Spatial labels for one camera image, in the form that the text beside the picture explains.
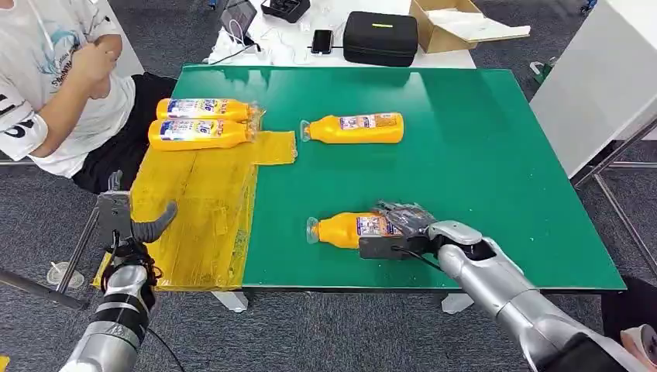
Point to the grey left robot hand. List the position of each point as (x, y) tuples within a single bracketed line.
[(151, 228)]

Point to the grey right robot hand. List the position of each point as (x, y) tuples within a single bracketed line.
[(410, 218)]

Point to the orange drink bottle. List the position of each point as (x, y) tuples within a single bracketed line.
[(200, 136), (205, 109), (341, 230), (354, 131)]

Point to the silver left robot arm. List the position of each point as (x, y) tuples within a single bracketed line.
[(110, 318)]

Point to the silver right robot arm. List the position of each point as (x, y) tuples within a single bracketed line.
[(513, 303)]

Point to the yellow plastic sheet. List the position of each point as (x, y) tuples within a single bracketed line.
[(205, 215)]

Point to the green table mat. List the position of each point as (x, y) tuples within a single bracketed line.
[(462, 169)]

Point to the white table foot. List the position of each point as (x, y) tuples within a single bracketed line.
[(456, 303), (233, 301)]

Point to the clear plastic cup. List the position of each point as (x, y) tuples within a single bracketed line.
[(64, 276)]

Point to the black zip case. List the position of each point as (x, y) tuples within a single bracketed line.
[(380, 41)]

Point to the open cardboard box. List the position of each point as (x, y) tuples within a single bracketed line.
[(436, 36)]

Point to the black smartphone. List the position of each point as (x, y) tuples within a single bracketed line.
[(322, 41)]

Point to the white foam sheet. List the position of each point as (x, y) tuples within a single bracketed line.
[(477, 25)]

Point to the metal stand legs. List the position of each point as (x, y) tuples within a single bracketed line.
[(616, 205)]

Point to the person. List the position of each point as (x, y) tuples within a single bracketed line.
[(31, 61)]

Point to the white table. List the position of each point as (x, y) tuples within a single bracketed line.
[(287, 49)]

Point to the white panel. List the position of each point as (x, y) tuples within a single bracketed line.
[(595, 87)]

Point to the dark tablet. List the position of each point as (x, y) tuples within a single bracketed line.
[(237, 14)]

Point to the black plastic tray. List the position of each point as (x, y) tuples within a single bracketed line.
[(285, 7)]

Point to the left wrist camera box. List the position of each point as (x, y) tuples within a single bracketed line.
[(114, 218)]

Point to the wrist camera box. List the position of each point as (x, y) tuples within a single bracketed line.
[(114, 218), (385, 247)]

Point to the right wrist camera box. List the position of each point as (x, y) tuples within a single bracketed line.
[(385, 247)]

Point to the metal chair frame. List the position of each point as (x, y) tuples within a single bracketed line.
[(72, 256)]

